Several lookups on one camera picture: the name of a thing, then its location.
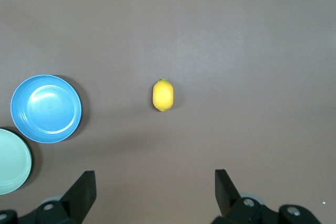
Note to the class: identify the mint green plate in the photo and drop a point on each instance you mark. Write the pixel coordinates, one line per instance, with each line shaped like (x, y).
(11, 161)

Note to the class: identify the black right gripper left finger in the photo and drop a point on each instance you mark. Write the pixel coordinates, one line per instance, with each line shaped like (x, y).
(78, 197)

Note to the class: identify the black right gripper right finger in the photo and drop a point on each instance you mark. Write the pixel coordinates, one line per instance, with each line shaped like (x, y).
(225, 195)

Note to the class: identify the blue plate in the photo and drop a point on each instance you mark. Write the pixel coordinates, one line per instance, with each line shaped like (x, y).
(47, 108)

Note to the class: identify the yellow lemon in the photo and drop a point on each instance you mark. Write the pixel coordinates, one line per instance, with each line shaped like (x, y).
(163, 95)

